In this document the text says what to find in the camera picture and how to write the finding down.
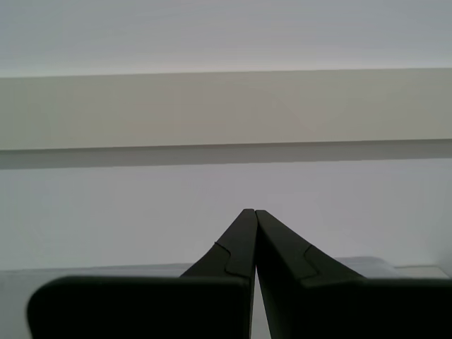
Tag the beige wall trim board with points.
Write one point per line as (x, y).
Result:
(226, 109)

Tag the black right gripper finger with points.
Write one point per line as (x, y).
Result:
(141, 307)
(335, 307)

